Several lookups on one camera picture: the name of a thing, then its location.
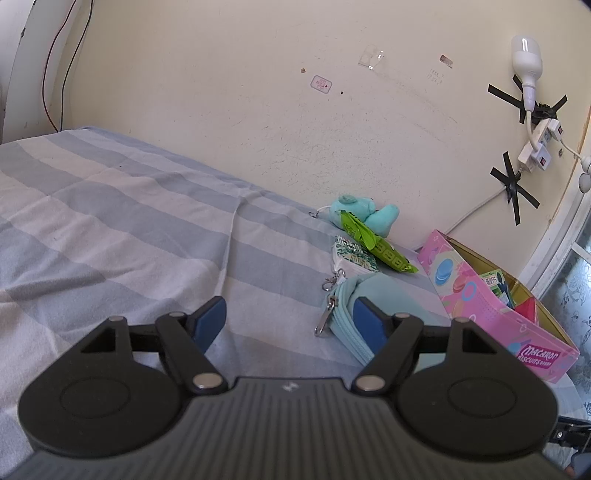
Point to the striped blue bed sheet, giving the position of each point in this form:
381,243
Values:
102,234

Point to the teal plush teddy bear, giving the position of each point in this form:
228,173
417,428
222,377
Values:
378,220

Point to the light teal fabric pouch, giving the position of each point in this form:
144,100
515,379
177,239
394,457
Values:
386,295

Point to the floral small coin pouch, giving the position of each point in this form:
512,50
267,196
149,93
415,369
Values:
349,260

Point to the pink macaron biscuit tin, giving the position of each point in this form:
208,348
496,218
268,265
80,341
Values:
455,270

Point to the black tape cross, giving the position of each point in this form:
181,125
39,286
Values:
510,179

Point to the white light bulb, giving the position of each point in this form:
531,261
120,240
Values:
528,66

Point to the magenta zip wallet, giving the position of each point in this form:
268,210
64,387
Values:
528,309

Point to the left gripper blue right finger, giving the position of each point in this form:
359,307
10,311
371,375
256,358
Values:
392,340

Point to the black upper tape strips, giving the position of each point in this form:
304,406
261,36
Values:
541,111

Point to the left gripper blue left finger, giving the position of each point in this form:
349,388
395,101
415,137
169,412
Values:
185,338

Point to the white power strip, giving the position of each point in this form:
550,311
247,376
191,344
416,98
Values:
546,131

